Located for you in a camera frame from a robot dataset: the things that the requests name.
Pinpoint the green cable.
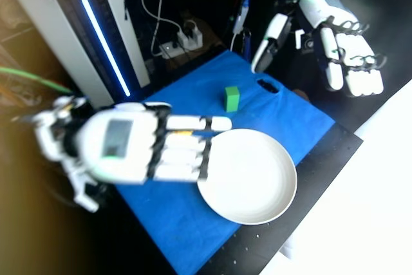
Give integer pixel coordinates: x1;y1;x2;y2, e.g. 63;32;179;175
0;67;74;95

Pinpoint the blue cable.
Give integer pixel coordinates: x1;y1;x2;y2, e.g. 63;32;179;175
241;0;254;60

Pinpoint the white column with blue light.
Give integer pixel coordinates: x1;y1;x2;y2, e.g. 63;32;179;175
0;0;151;108

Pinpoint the white round plate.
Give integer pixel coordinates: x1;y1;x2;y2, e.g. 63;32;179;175
196;128;298;226

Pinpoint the white power strip with plugs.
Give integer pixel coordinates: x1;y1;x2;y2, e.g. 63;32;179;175
176;19;204;50

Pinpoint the green cube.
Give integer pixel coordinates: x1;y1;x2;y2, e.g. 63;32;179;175
224;86;241;113

